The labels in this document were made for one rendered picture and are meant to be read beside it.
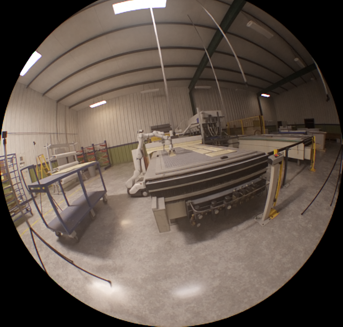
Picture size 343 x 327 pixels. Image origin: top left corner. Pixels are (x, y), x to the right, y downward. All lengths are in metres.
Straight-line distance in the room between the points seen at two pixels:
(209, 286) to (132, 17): 6.34
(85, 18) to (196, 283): 6.50
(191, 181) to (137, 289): 1.32
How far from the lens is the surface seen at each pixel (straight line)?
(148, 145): 4.27
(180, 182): 1.23
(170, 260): 1.43
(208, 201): 1.34
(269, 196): 1.61
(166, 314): 1.26
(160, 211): 1.11
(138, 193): 2.73
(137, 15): 5.26
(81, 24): 5.55
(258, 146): 5.13
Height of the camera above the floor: 1.24
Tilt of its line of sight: 8 degrees down
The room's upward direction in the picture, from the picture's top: 9 degrees counter-clockwise
